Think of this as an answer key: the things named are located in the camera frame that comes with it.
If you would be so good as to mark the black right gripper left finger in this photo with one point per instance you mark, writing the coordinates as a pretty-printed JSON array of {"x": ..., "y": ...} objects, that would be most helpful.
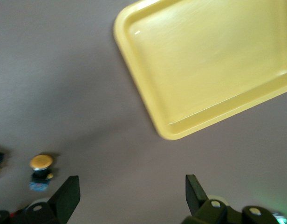
[{"x": 64, "y": 198}]

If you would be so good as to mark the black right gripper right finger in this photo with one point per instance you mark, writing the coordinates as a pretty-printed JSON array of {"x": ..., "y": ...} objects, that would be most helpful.
[{"x": 194, "y": 198}]

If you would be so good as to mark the yellow plastic tray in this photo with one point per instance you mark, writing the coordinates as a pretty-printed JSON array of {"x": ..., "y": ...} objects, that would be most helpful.
[{"x": 204, "y": 58}]

